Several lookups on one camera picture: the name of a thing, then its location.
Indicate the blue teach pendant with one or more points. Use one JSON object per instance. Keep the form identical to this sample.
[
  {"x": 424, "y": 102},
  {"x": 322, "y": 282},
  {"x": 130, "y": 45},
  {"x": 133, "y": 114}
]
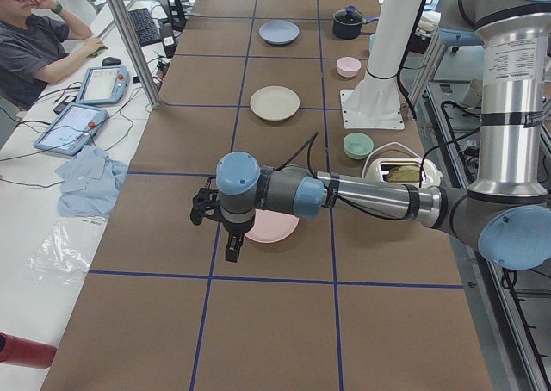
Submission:
[
  {"x": 72, "y": 129},
  {"x": 103, "y": 85}
]

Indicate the light blue shirt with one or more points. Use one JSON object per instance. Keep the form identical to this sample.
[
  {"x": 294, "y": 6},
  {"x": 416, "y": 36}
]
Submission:
[{"x": 92, "y": 183}]

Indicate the cream plate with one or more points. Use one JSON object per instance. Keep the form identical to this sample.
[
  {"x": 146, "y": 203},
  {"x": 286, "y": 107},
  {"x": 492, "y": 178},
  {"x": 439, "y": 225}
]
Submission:
[{"x": 274, "y": 103}]

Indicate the white camera stand column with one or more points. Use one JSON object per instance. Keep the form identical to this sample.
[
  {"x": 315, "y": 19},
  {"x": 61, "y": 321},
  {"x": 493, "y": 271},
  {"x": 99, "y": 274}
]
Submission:
[{"x": 375, "y": 102}]

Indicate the dark blue pot with lid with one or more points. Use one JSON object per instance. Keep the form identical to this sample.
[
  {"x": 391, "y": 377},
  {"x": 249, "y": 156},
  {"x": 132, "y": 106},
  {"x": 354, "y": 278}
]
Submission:
[{"x": 348, "y": 22}]

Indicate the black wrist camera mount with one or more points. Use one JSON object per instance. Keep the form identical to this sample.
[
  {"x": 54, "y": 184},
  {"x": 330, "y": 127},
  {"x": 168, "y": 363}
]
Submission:
[{"x": 205, "y": 204}]

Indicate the red cylinder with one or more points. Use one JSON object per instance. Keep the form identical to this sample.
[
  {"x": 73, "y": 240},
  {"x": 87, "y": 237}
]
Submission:
[{"x": 26, "y": 353}]

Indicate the white toaster with bread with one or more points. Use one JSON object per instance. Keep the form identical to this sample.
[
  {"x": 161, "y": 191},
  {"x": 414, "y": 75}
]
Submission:
[{"x": 397, "y": 163}]

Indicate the far blue teach pendant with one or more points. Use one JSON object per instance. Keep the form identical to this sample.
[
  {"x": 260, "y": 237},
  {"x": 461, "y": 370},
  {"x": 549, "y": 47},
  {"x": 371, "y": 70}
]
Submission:
[{"x": 103, "y": 85}]

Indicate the near blue teach pendant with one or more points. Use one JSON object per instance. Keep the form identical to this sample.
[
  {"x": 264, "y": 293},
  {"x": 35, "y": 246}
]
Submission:
[{"x": 72, "y": 129}]

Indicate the seated person in grey shirt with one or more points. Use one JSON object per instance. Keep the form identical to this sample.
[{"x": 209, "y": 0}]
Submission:
[{"x": 42, "y": 43}]

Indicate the black computer mouse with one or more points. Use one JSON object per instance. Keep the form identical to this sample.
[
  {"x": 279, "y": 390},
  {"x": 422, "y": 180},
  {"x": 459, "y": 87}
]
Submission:
[{"x": 111, "y": 61}]

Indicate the pink plate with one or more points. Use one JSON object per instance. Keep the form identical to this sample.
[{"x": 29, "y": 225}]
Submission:
[{"x": 270, "y": 227}]

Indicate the black keyboard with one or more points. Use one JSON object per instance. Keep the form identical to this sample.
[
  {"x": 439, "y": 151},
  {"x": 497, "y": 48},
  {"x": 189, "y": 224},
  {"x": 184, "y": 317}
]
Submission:
[{"x": 144, "y": 26}]

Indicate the black box with label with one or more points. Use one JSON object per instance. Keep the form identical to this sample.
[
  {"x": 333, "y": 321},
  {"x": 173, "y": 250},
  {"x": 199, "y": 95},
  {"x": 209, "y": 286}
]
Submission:
[{"x": 168, "y": 40}]

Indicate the blue plate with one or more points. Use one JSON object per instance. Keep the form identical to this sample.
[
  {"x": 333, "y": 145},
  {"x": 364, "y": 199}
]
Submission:
[{"x": 279, "y": 32}]

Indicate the green bowl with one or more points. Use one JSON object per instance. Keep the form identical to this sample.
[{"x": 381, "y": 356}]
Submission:
[{"x": 357, "y": 146}]

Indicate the clear plastic bag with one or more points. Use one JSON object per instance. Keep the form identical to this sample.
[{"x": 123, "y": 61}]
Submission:
[{"x": 65, "y": 255}]

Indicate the aluminium frame post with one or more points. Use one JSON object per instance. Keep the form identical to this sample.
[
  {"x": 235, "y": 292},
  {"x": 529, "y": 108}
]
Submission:
[{"x": 131, "y": 42}]

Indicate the pink bowl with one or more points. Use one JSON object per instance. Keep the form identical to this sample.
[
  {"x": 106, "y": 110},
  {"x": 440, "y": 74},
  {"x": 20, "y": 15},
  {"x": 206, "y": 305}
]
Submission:
[{"x": 348, "y": 67}]

